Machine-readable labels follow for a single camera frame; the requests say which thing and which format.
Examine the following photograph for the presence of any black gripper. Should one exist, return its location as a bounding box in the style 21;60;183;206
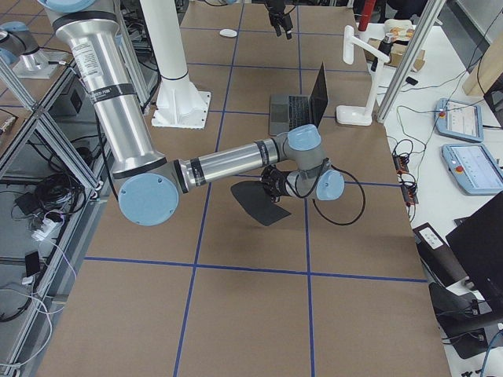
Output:
260;165;289;201
267;7;292;39

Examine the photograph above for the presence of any black mouse pad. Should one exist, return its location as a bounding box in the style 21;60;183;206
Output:
230;181;291;226

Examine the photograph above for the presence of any white computer mouse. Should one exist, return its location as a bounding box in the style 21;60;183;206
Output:
219;28;237;38

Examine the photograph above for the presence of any grey laptop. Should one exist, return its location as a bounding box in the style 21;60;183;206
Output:
269;64;329;136

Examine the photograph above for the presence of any red cylinder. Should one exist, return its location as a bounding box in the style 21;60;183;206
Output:
358;0;376;31

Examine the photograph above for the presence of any black water bottle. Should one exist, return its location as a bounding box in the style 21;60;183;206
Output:
379;33;394;57

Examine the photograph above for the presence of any brown cardboard box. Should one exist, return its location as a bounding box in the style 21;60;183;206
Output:
368;38;425;71

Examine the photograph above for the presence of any blue teach pendant upper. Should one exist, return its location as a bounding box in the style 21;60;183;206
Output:
434;98;484;142

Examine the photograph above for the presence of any blue teach pendant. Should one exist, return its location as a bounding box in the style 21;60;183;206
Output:
441;143;502;196
434;98;484;142

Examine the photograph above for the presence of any blue teach pendant lower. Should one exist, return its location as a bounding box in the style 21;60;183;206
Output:
441;143;502;196

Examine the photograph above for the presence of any black office chair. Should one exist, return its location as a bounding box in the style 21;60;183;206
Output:
413;193;502;359

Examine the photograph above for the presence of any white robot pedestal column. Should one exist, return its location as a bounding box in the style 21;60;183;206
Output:
141;0;211;130

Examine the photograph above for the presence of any aluminium frame post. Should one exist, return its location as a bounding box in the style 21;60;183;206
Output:
376;0;446;123

